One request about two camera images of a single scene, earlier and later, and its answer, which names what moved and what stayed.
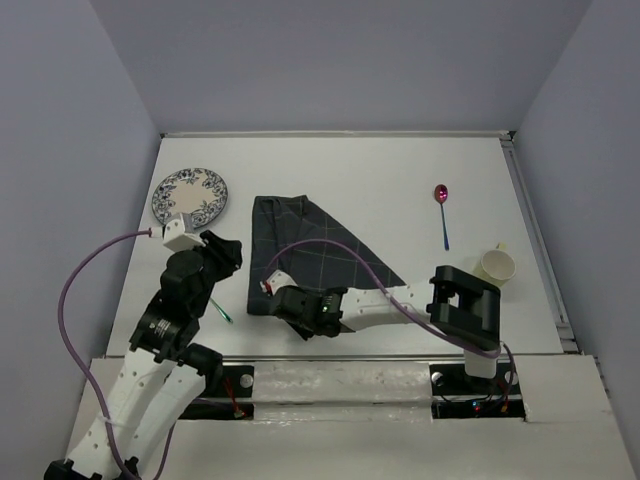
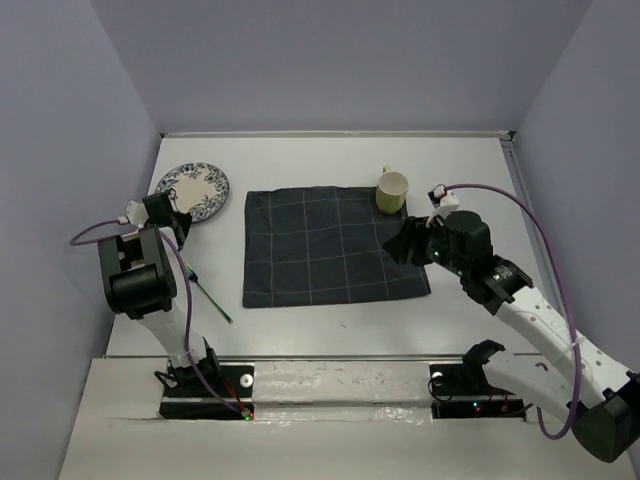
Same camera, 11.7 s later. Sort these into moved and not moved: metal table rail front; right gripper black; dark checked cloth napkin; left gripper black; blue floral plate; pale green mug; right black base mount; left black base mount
Moved: left gripper black; blue floral plate; right gripper black; pale green mug; dark checked cloth napkin
Not moved: right black base mount; metal table rail front; left black base mount
